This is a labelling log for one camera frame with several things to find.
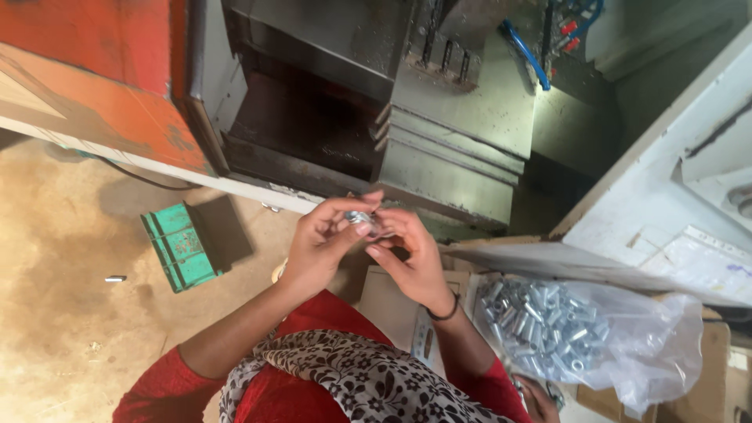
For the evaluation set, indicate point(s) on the person's left hand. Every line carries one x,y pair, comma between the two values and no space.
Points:
314,252

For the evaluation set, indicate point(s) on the person's right hand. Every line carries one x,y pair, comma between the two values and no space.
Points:
417,264

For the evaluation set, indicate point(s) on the small silver metal sleeve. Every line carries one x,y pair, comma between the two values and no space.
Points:
357,217

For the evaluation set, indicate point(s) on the white carton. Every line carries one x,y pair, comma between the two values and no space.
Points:
388,305

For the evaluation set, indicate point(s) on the black wrist band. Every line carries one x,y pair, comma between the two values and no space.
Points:
446,314

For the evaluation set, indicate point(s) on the black and white floral scarf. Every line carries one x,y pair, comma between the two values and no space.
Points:
364,376

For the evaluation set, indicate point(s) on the green plastic crate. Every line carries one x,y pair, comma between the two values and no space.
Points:
179,247

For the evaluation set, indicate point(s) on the heap of silver metal sleeves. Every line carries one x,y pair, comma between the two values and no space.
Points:
540,329

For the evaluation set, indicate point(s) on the red garment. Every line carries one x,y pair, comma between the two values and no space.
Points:
276,393

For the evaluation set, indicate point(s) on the grey metal machine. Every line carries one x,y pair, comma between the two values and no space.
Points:
458,117

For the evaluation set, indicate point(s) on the clear plastic bag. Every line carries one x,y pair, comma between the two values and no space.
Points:
646,346

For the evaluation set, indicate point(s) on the white machine cover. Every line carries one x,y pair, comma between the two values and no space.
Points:
664,194

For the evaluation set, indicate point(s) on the red valve fittings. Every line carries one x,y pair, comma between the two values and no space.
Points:
570,35

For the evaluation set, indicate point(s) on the orange machine door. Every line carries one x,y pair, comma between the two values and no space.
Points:
88,76

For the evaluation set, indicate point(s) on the brown cardboard box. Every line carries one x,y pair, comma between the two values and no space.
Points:
714,376

